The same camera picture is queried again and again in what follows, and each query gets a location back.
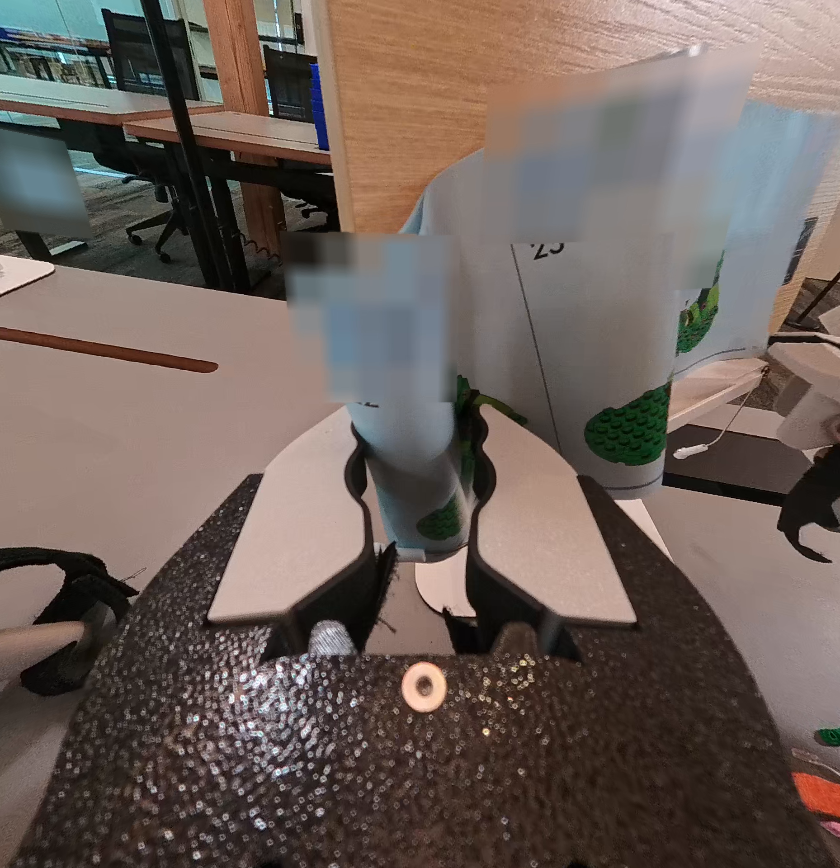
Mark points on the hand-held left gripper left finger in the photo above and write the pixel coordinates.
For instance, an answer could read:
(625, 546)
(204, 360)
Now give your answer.
(298, 529)

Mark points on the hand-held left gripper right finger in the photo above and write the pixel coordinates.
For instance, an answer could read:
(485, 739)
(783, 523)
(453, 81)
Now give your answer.
(549, 529)

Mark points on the green lego leaf assembly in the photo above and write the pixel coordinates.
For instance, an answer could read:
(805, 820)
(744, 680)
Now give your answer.
(469, 434)

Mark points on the lego instruction booklet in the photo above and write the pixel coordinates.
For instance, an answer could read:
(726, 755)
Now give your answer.
(596, 325)

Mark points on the green lego piece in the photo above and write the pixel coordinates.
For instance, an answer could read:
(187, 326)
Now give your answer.
(837, 736)

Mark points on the white book stand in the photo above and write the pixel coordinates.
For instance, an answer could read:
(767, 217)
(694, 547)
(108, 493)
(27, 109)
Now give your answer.
(711, 386)

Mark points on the white flat pad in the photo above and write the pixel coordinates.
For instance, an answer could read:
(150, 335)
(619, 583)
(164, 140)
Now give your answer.
(16, 275)

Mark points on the wooden office desk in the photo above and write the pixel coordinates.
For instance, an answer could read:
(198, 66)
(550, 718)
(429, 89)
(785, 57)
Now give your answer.
(243, 132)
(88, 102)

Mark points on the stack of blue bins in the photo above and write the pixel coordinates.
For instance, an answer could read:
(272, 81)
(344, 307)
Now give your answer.
(318, 108)

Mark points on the black metal pole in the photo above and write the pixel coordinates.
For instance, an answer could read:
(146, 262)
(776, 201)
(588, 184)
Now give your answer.
(182, 122)

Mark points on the wooden partition panel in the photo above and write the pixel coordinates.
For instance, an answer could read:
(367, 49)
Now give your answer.
(406, 102)

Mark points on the black office chair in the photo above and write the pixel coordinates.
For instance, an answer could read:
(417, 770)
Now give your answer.
(145, 54)
(288, 81)

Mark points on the wooden pillar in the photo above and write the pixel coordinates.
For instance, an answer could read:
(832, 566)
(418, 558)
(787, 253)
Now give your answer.
(240, 68)

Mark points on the dark wall panel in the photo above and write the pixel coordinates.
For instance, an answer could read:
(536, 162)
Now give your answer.
(802, 251)

